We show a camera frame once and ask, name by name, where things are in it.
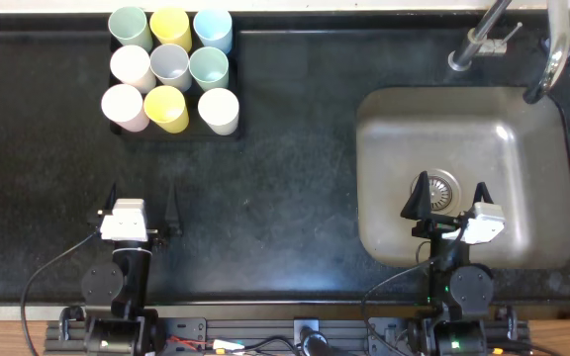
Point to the yellow cup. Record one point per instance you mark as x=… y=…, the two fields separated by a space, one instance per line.
x=169 y=25
x=165 y=106

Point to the black tray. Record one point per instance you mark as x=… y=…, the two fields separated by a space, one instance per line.
x=193 y=129

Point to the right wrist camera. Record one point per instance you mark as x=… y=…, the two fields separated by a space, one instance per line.
x=483 y=225

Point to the blue cup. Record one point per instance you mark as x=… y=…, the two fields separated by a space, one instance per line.
x=212 y=27

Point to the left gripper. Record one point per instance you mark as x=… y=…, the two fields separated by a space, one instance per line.
x=157 y=236

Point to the mounting rail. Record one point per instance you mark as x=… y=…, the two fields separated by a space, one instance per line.
x=265 y=331

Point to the pink cup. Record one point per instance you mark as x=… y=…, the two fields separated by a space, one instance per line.
x=123 y=103

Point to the green cup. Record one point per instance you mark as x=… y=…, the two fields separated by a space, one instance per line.
x=127 y=24
x=208 y=66

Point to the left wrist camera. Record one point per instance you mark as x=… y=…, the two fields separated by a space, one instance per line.
x=125 y=220

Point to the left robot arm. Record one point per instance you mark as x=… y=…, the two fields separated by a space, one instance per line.
x=134 y=282

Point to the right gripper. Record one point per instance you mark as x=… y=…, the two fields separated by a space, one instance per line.
x=431 y=227

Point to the grey cup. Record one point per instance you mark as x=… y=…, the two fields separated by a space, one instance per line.
x=169 y=63

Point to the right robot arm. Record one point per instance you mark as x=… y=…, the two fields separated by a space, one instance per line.
x=472 y=289

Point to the steel tap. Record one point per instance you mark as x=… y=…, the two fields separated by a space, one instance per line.
x=559 y=54

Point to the steel sink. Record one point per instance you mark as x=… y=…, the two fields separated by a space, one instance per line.
x=512 y=138

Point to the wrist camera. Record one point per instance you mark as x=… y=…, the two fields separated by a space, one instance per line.
x=483 y=225
x=125 y=220

